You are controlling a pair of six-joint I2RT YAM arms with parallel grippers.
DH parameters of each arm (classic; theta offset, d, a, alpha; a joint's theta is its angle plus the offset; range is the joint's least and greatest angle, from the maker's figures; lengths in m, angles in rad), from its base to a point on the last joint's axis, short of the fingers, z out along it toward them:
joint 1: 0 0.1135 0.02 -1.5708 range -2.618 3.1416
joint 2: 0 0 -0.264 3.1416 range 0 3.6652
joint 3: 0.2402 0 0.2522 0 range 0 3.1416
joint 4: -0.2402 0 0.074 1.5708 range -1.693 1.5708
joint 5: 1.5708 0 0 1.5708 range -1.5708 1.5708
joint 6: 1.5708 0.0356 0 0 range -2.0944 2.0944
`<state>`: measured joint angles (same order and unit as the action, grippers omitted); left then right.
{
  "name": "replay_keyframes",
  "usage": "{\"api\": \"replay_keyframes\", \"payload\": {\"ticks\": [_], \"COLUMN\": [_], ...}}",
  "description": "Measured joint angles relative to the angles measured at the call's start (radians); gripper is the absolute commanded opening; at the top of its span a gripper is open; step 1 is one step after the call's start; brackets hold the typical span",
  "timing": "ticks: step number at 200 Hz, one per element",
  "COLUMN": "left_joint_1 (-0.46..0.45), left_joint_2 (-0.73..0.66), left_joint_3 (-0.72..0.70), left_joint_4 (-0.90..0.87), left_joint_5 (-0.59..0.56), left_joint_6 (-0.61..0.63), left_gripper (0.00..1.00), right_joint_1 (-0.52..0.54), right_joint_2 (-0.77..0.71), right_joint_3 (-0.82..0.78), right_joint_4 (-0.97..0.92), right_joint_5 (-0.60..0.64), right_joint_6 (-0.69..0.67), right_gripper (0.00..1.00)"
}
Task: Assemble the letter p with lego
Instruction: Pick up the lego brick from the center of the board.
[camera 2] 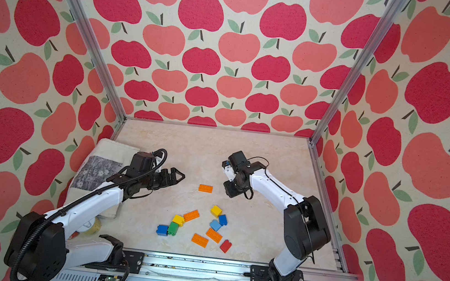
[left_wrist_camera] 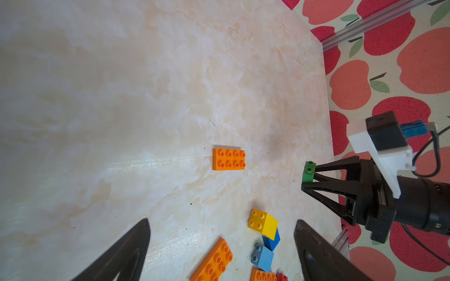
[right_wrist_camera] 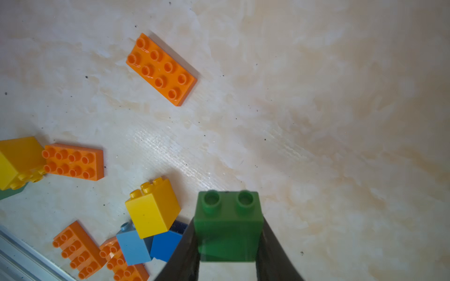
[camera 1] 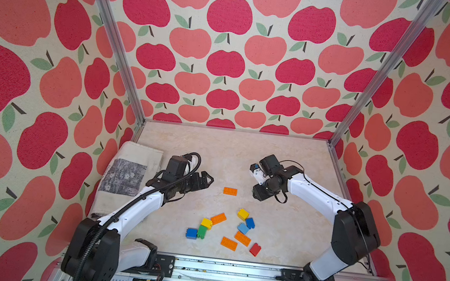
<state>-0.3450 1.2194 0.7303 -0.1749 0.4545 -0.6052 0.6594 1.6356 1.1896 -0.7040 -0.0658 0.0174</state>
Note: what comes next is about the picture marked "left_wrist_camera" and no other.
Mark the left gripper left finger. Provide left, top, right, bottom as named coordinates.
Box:
left=74, top=218, right=151, bottom=281

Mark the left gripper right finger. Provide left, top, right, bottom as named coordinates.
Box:
left=294, top=220, right=370, bottom=281

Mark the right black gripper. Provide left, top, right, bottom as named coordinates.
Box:
left=301, top=156, right=397, bottom=244

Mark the green square lego brick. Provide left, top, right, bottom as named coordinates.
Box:
left=302, top=161, right=316, bottom=183

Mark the dark blue lego brick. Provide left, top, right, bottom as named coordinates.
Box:
left=262, top=229, right=280, bottom=252

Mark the orange lego plate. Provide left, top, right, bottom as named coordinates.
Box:
left=250, top=268, right=277, bottom=281
left=212, top=148, right=246, bottom=171
left=190, top=238, right=233, bottom=281

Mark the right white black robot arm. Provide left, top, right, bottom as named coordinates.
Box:
left=301, top=156, right=450, bottom=243

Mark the red lego brick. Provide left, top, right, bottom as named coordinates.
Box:
left=275, top=272, right=288, bottom=281

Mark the light blue lego brick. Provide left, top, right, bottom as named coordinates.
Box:
left=251, top=244, right=274, bottom=273

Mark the yellow square lego brick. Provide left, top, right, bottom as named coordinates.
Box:
left=248, top=209, right=278, bottom=240

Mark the right aluminium frame post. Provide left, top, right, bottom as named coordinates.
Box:
left=322, top=0, right=442, bottom=52

